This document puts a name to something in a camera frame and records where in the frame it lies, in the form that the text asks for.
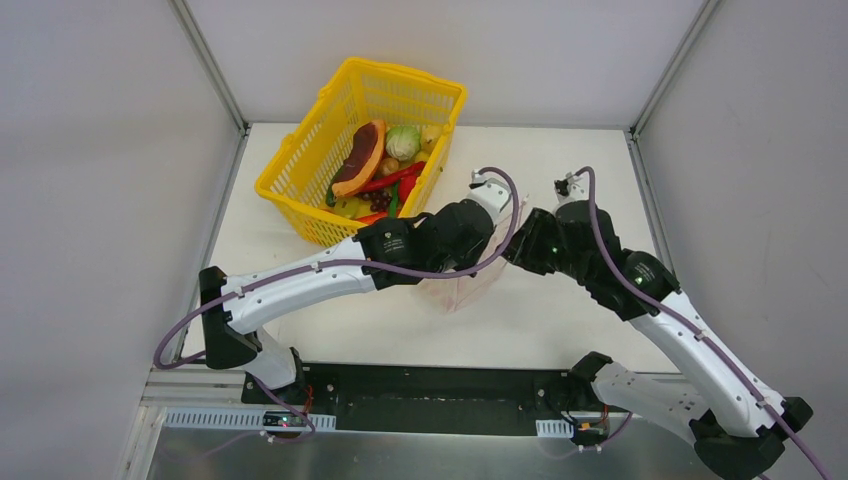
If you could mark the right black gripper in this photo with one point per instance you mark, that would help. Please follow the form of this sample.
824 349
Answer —
525 244

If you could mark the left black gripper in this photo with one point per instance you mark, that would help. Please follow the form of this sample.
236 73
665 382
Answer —
473 248

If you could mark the clear pink-dotted zip bag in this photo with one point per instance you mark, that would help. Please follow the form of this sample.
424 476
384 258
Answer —
449 296

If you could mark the yellow plastic basket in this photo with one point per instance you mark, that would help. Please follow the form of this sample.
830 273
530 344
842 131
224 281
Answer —
296 180

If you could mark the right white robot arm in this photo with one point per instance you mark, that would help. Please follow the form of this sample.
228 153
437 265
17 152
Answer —
736 424

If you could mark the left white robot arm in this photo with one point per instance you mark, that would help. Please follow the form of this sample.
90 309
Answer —
390 252

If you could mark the green bean toy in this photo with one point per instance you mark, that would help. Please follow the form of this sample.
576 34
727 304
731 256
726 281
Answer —
394 201

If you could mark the red tomato toy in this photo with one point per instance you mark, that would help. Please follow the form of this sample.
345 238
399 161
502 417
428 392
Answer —
405 186

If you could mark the red chili pepper toy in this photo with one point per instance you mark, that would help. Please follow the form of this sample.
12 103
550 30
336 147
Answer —
387 181

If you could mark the purple grapes toy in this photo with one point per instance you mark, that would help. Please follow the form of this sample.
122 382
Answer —
378 200

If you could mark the orange carrot toy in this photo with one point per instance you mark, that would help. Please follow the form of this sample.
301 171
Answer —
371 219

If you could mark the yellow pear toy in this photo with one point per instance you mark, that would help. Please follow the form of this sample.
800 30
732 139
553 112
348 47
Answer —
429 137

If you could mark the green cabbage toy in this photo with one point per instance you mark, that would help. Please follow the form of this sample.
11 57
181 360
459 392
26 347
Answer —
402 142

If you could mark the yellow-green pepper toy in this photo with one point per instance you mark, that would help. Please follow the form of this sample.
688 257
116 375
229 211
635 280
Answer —
347 208

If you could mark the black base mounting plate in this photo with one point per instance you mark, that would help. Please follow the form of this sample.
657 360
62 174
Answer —
444 400

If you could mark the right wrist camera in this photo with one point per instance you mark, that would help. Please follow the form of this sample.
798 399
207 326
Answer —
571 189

